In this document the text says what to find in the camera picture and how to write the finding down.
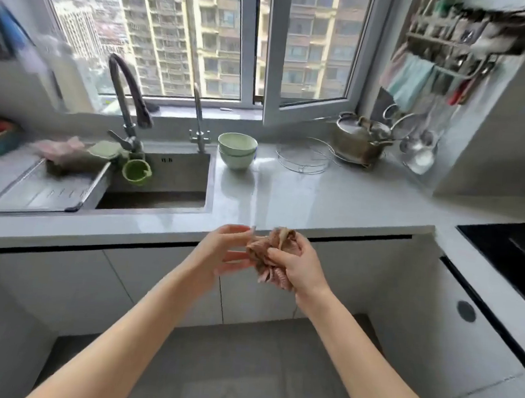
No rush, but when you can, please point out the person's left hand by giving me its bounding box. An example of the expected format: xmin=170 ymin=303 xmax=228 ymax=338
xmin=187 ymin=220 xmax=257 ymax=292

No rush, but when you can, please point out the person's right hand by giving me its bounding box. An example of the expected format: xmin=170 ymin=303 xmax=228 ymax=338
xmin=262 ymin=228 xmax=338 ymax=310

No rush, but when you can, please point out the pink dish cloth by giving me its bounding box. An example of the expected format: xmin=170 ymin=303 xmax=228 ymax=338
xmin=242 ymin=224 xmax=306 ymax=293

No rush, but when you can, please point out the pale green bowl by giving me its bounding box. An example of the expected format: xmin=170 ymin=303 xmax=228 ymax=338
xmin=216 ymin=131 xmax=259 ymax=157
xmin=217 ymin=147 xmax=257 ymax=174

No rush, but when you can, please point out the steel ladle dark handle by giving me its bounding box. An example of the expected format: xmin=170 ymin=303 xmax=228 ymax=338
xmin=400 ymin=98 xmax=439 ymax=156

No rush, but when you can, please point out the person's left forearm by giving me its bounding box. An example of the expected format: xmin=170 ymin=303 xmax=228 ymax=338
xmin=24 ymin=255 xmax=212 ymax=398

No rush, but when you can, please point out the person's right forearm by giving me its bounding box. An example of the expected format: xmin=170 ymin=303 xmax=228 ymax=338
xmin=290 ymin=288 xmax=464 ymax=398

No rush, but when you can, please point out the dark pull-down kitchen faucet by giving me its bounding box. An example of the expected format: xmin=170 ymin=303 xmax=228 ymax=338
xmin=101 ymin=53 xmax=160 ymax=155

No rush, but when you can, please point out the stainless steel sink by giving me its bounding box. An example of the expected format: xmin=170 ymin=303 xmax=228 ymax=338
xmin=0 ymin=128 xmax=218 ymax=235

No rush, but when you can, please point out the green silicone cup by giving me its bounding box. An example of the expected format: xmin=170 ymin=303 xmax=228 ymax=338
xmin=120 ymin=151 xmax=154 ymax=188

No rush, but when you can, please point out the stainless steel pot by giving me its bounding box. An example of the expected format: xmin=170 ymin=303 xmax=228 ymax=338
xmin=328 ymin=110 xmax=397 ymax=171

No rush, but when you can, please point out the small steel drinking faucet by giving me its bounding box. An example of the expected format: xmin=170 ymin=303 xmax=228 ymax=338
xmin=186 ymin=83 xmax=216 ymax=155

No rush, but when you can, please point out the white sink base cabinet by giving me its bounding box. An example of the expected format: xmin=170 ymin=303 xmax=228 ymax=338
xmin=0 ymin=202 xmax=432 ymax=364

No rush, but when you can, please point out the grey base cabinet round knob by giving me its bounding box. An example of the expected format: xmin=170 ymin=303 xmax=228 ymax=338
xmin=362 ymin=235 xmax=525 ymax=398

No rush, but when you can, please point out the green sponge pad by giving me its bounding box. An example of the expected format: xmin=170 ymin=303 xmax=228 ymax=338
xmin=86 ymin=139 xmax=124 ymax=161

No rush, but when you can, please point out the steel pot lid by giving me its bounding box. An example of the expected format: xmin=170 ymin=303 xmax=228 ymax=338
xmin=335 ymin=111 xmax=395 ymax=142

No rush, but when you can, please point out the medium steel mesh strainer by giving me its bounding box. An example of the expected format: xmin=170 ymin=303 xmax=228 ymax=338
xmin=389 ymin=111 xmax=422 ymax=142

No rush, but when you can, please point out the steel slotted drain tray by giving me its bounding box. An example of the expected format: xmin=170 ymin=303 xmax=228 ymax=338
xmin=0 ymin=153 xmax=112 ymax=224

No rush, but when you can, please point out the open grey window sash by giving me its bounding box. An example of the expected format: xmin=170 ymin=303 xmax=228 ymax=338
xmin=259 ymin=0 xmax=397 ymax=136

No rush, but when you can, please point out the pink rubber glove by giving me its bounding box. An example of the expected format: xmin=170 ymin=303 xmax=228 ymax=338
xmin=29 ymin=133 xmax=89 ymax=165

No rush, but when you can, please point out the light blue fluffy cloth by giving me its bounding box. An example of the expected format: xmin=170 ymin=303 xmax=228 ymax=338
xmin=385 ymin=52 xmax=438 ymax=113

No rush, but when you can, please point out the yellow apartment building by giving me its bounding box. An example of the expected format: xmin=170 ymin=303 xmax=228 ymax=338
xmin=105 ymin=0 xmax=374 ymax=113

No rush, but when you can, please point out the pink zigzag-edged cloth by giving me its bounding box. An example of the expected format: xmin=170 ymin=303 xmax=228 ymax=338
xmin=380 ymin=42 xmax=409 ymax=89

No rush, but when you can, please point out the blue dish brush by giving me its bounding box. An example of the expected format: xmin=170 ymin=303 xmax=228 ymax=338
xmin=0 ymin=1 xmax=38 ymax=61

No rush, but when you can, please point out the wire steaming rack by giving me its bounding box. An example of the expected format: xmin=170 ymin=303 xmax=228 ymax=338
xmin=273 ymin=135 xmax=336 ymax=177

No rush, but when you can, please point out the grey window frame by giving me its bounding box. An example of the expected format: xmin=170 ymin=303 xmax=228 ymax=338
xmin=15 ymin=0 xmax=397 ymax=137

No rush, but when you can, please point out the dark wall spice rack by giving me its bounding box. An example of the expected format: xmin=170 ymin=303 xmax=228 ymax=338
xmin=404 ymin=0 xmax=525 ymax=84

